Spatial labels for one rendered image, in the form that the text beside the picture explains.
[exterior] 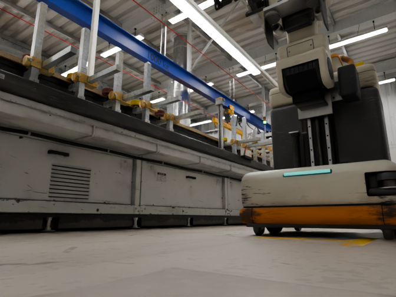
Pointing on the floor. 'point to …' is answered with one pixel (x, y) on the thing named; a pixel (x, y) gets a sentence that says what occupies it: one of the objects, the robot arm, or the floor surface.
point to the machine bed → (103, 182)
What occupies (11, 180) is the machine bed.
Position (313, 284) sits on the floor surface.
